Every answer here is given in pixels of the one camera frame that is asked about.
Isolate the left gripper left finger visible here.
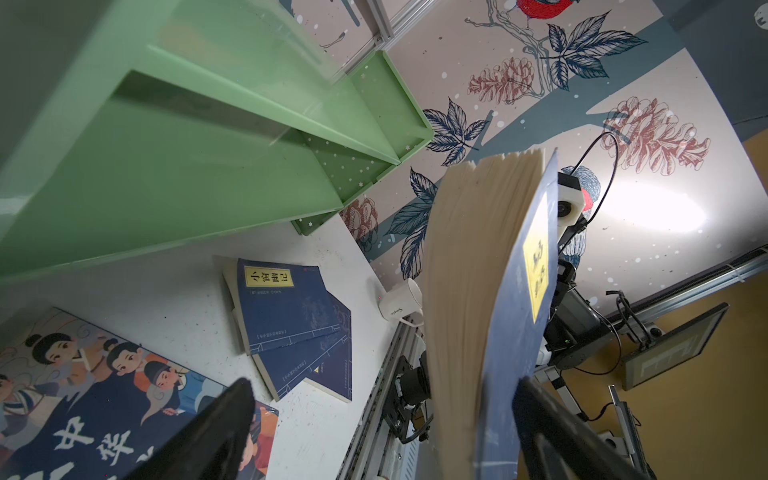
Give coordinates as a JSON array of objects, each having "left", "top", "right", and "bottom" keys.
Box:
[{"left": 127, "top": 378, "right": 256, "bottom": 479}]

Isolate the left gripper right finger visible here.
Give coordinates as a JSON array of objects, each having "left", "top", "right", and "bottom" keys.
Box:
[{"left": 513, "top": 378, "right": 651, "bottom": 479}]

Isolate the blue book small yellow label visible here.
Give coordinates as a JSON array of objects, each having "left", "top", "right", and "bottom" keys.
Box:
[{"left": 419, "top": 150, "right": 558, "bottom": 479}]

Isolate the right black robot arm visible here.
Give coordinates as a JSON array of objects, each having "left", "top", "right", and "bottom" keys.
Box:
[{"left": 534, "top": 258, "right": 621, "bottom": 422}]

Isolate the blue book under stack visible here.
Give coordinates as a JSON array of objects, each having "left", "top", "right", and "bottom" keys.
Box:
[{"left": 252, "top": 294, "right": 352, "bottom": 401}]

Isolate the illustrated Chinese history book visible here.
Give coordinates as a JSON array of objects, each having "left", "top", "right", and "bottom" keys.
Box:
[{"left": 0, "top": 307, "right": 281, "bottom": 480}]

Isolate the dark blue bottom book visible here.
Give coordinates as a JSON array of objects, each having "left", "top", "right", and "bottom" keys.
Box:
[{"left": 304, "top": 343, "right": 353, "bottom": 403}]

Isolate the monitor on stand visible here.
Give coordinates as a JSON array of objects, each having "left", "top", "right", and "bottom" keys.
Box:
[{"left": 622, "top": 302, "right": 730, "bottom": 391}]

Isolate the white ceramic mug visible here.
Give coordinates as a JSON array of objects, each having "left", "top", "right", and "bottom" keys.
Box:
[{"left": 378, "top": 279, "right": 423, "bottom": 328}]

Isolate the green two-tier wooden shelf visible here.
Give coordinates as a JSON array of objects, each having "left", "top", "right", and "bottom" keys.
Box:
[{"left": 1, "top": 1, "right": 434, "bottom": 284}]

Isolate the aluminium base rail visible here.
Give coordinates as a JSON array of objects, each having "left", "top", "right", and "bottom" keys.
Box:
[{"left": 337, "top": 324, "right": 432, "bottom": 480}]

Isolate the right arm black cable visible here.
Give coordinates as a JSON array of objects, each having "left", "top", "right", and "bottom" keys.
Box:
[{"left": 568, "top": 130, "right": 620, "bottom": 226}]

